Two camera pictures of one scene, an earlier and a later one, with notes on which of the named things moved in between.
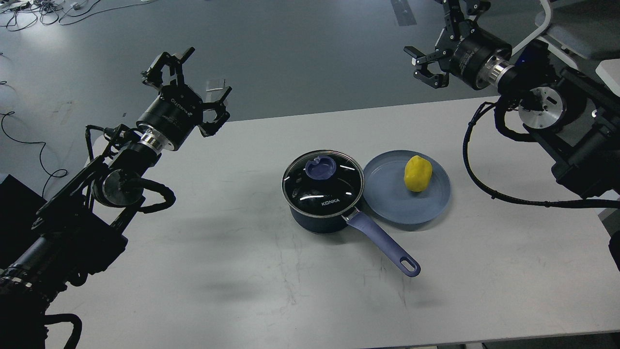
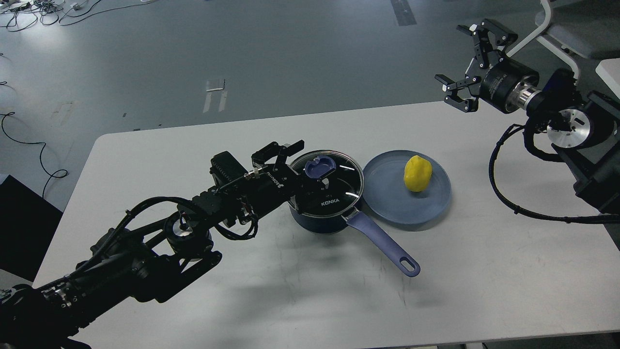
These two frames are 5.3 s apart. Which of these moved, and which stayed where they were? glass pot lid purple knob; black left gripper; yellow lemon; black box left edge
Moved: black left gripper
Stayed: glass pot lid purple knob; yellow lemon; black box left edge
